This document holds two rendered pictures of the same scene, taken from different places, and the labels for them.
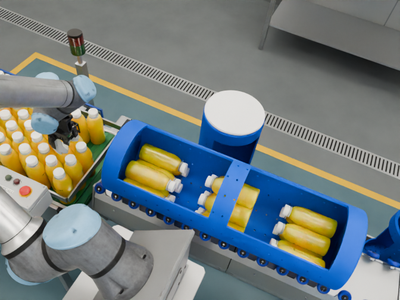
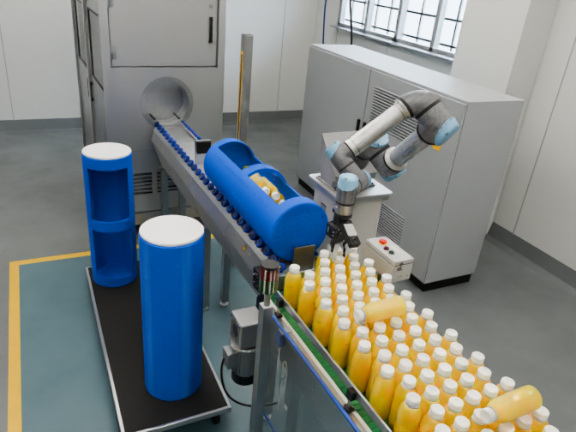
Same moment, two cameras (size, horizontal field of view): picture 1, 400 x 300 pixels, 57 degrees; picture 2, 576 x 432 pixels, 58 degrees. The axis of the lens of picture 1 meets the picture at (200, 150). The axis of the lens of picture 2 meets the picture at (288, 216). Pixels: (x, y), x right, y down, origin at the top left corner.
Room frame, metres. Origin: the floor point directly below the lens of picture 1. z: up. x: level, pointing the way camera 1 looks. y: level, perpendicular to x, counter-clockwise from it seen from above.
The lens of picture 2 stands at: (2.27, 1.61, 2.13)
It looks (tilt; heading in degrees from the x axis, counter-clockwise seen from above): 26 degrees down; 224
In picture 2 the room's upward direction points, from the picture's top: 6 degrees clockwise
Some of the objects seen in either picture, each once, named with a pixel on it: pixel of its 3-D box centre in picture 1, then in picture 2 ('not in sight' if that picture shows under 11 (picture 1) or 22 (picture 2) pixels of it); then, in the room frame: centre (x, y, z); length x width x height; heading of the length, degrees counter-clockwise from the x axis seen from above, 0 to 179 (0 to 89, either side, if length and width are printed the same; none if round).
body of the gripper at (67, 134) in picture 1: (61, 125); (340, 225); (0.81, 0.49, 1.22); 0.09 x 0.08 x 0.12; 74
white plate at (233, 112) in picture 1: (234, 112); (171, 230); (1.19, -0.13, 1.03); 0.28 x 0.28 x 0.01
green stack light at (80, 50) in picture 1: (77, 47); (268, 283); (1.28, 0.60, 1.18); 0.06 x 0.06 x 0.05
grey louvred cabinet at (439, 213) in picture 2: not in sight; (381, 151); (-1.36, -0.85, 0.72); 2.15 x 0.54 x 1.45; 72
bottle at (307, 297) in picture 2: not in sight; (307, 304); (1.05, 0.58, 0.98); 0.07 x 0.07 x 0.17
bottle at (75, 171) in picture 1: (74, 172); not in sight; (0.77, 0.47, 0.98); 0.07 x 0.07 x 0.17
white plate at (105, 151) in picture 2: not in sight; (106, 151); (0.98, -1.18, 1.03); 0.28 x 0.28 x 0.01
